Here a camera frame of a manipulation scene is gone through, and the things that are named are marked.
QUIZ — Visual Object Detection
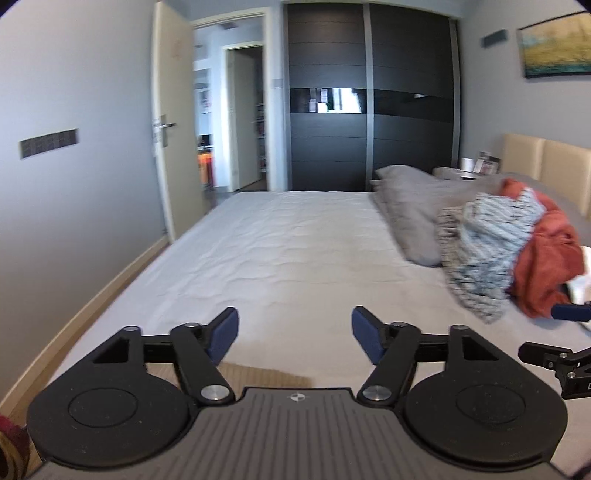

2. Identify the grey striped garment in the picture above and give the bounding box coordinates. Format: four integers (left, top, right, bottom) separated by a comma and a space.
436, 187, 546, 324

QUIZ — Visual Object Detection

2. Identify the framed landscape painting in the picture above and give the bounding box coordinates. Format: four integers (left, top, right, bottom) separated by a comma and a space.
517, 11, 591, 79

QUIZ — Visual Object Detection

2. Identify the beige padded headboard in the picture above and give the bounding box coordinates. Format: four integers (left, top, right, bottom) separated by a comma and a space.
501, 133, 591, 219

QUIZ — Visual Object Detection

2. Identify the white bed sheet mattress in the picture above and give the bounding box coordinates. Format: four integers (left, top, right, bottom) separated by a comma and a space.
65, 192, 590, 479

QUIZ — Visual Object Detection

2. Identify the beige room door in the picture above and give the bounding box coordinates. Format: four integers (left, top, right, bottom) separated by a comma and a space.
151, 1, 204, 243

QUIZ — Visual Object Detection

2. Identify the grey pillow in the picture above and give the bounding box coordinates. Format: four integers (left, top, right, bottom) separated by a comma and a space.
374, 165, 503, 267

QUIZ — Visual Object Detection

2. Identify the white garment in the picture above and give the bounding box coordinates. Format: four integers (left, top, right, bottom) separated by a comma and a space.
567, 246, 591, 305

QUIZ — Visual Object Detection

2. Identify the bedside table with items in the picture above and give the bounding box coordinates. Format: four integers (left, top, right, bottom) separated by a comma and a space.
432, 151, 501, 181

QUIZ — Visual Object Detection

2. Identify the rust red fleece blanket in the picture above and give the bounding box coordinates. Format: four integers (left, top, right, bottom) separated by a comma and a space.
511, 191, 585, 318

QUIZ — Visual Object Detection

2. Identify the wall switch panel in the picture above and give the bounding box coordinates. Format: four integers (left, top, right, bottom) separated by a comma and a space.
19, 129, 78, 159

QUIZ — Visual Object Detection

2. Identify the black wardrobe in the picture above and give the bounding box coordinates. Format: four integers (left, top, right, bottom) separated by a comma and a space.
283, 2, 462, 191

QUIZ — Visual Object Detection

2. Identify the tan striped shirt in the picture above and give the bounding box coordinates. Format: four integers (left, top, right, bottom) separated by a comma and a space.
147, 362, 314, 396

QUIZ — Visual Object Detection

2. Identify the small dark wall device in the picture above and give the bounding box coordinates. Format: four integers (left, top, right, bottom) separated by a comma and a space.
481, 29, 509, 49

